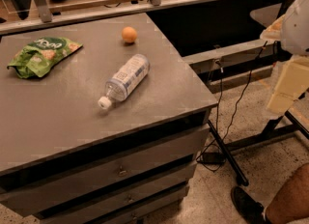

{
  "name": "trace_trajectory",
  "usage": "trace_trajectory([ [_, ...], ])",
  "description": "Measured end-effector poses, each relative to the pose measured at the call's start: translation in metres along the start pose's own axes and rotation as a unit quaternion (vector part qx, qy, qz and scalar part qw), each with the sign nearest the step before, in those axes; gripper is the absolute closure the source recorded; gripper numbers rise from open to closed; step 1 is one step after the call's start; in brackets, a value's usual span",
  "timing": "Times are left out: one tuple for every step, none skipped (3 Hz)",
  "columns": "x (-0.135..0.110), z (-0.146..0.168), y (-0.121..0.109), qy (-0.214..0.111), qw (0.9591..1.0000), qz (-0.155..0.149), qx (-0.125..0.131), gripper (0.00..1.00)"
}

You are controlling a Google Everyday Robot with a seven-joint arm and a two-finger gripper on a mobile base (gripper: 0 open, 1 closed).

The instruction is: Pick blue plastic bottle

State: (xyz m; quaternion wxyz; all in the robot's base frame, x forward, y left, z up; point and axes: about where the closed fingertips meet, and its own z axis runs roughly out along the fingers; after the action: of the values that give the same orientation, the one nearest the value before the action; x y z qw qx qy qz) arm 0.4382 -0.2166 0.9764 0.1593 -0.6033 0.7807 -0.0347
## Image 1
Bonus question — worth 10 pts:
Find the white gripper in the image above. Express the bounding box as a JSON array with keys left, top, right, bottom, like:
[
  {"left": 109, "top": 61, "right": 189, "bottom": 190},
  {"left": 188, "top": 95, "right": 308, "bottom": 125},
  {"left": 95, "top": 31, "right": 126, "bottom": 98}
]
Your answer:
[{"left": 260, "top": 0, "right": 309, "bottom": 116}]

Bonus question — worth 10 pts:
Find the clear plastic water bottle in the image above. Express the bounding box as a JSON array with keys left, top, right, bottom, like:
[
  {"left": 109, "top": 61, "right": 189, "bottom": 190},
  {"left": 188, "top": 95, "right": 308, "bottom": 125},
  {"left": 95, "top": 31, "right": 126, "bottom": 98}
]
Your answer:
[{"left": 98, "top": 54, "right": 150, "bottom": 110}]

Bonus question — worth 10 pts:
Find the black metal stand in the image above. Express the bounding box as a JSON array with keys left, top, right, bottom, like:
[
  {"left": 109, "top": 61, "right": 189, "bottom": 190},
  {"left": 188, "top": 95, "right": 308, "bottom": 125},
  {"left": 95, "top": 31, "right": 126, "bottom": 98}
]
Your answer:
[{"left": 200, "top": 111, "right": 309, "bottom": 186}]

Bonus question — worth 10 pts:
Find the person's bare leg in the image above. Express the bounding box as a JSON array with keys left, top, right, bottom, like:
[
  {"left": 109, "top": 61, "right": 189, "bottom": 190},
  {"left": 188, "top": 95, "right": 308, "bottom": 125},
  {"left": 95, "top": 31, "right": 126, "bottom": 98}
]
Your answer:
[{"left": 266, "top": 163, "right": 309, "bottom": 224}]

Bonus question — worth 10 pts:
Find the orange ball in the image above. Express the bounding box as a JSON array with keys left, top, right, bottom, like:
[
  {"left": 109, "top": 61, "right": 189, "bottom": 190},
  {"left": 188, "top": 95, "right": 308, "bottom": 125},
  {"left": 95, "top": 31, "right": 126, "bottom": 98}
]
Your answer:
[{"left": 122, "top": 27, "right": 137, "bottom": 43}]

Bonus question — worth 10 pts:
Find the black shoe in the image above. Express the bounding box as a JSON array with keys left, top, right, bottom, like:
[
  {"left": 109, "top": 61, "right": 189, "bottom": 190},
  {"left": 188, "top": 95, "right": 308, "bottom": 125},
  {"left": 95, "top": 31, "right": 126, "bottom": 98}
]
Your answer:
[{"left": 231, "top": 186, "right": 266, "bottom": 224}]

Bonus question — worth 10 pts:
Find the grey drawer cabinet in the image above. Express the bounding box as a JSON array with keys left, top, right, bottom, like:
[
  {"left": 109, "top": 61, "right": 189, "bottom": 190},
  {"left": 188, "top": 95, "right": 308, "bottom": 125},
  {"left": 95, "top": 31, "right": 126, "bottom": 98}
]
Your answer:
[{"left": 0, "top": 14, "right": 216, "bottom": 224}]

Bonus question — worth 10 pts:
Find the green snack bag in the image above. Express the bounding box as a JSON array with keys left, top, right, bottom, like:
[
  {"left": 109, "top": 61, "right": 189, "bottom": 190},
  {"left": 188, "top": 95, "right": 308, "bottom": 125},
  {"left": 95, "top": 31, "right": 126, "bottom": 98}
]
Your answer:
[{"left": 7, "top": 37, "right": 83, "bottom": 79}]

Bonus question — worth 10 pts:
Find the black cable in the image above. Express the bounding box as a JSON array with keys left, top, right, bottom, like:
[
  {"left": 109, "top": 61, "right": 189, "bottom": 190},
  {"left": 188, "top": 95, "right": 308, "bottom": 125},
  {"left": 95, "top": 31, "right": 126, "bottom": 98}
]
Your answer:
[{"left": 196, "top": 40, "right": 268, "bottom": 173}]

